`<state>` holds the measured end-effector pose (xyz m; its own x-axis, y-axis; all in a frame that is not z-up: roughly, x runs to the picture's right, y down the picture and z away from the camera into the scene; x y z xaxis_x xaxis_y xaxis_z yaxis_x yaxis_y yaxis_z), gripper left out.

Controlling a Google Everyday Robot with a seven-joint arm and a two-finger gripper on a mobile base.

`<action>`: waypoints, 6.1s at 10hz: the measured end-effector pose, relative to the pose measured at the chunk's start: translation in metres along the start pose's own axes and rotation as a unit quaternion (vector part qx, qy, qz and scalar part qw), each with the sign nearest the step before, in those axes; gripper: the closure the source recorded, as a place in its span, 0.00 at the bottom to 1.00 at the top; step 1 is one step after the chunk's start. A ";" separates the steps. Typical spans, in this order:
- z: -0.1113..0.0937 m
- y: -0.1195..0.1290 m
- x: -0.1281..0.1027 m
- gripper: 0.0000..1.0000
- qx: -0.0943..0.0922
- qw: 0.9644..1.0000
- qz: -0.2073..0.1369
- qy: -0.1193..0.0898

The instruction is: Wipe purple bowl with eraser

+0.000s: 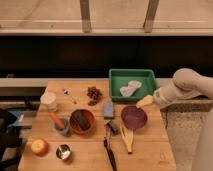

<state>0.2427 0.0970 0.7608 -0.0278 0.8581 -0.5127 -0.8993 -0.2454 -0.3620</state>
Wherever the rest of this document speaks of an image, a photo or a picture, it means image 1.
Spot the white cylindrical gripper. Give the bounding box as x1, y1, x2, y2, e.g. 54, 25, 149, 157
136, 89, 169, 109

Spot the black eraser block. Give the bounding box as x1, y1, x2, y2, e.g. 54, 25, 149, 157
72, 110, 89, 130

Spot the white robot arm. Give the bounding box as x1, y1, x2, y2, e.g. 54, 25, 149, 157
136, 68, 213, 171

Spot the orange bowl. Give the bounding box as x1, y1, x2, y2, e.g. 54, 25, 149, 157
70, 109, 95, 135

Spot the white crumpled cloth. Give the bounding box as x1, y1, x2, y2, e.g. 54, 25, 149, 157
120, 80, 142, 97

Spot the green plastic bin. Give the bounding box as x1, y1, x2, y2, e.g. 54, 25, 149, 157
109, 69, 157, 102

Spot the blue sponge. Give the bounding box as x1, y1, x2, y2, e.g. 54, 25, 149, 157
103, 101, 114, 118

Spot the metal spoon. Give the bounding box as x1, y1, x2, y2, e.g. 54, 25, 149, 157
62, 89, 77, 104

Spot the orange carrot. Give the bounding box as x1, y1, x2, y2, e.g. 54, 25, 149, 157
50, 113, 65, 129

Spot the white paper cup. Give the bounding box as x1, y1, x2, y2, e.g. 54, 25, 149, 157
40, 92, 57, 112

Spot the small metal cup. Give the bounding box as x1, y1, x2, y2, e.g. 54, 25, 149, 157
56, 144, 71, 160

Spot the red yellow apple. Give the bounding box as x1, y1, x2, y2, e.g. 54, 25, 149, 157
31, 139, 49, 155

